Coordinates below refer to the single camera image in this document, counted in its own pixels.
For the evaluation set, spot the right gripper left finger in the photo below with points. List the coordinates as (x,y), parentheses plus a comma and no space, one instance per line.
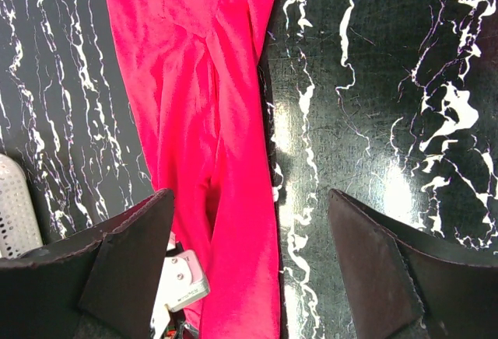
(109,272)

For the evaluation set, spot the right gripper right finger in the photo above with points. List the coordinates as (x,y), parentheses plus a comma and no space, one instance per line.
(404,283)

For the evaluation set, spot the crimson red t shirt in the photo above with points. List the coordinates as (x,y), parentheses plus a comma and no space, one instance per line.
(190,71)

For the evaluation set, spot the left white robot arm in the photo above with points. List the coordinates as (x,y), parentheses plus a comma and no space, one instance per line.
(182,282)

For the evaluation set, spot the white plastic laundry basket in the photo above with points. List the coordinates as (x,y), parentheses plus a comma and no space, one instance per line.
(20,232)

